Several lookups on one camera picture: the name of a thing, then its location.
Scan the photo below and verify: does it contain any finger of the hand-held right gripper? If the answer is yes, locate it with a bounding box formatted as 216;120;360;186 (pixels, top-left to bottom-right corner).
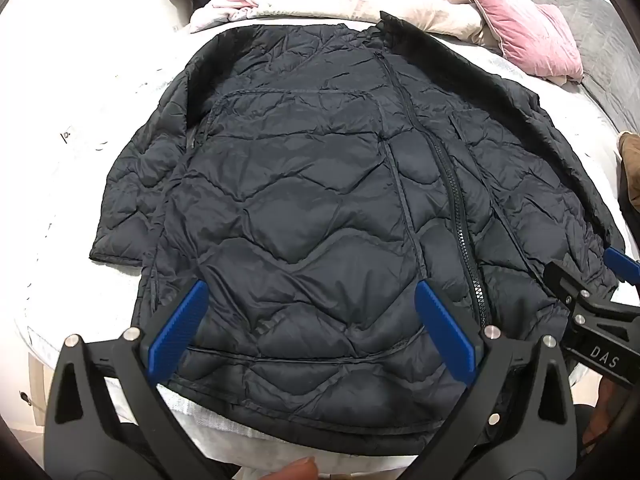
542;260;640;333
602;247;640;293

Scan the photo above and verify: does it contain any pink pillow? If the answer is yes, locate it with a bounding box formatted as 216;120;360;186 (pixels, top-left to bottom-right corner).
466;0;586;84

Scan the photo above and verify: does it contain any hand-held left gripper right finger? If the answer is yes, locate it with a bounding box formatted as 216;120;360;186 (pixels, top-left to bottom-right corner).
410;280;582;480

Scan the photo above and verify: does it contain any dark navy quilted jacket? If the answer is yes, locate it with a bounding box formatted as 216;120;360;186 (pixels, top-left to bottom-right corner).
89;10;628;445

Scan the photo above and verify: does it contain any white checked blanket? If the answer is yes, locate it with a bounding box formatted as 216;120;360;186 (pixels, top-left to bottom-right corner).
10;15;640;467

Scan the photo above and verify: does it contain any person's left hand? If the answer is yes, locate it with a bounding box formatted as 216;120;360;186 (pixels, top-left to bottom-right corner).
259;456;321;480

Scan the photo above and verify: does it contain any brown cushion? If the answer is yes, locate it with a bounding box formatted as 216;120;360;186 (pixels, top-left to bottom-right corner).
617;131;640;177

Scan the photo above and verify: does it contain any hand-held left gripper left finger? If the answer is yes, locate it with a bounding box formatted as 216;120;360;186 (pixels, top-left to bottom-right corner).
44;280;236;480

